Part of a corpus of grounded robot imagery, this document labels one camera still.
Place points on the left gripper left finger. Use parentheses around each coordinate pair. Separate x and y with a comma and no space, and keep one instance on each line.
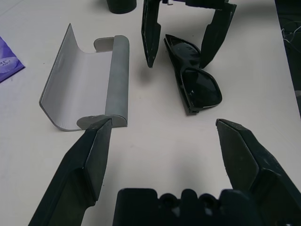
(77,179)

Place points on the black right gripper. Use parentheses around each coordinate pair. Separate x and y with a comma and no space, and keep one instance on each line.
(200,2)

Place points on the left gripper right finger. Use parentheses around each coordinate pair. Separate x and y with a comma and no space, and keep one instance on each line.
(258,179)

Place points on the black sunglasses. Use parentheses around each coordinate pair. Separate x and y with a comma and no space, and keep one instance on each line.
(200,84)

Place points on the purple tissue box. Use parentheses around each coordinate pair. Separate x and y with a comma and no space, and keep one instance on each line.
(7,61)

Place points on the grey glasses case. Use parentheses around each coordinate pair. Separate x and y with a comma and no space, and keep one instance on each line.
(82,82)

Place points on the black cup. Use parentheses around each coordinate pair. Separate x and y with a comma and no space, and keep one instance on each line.
(121,5)

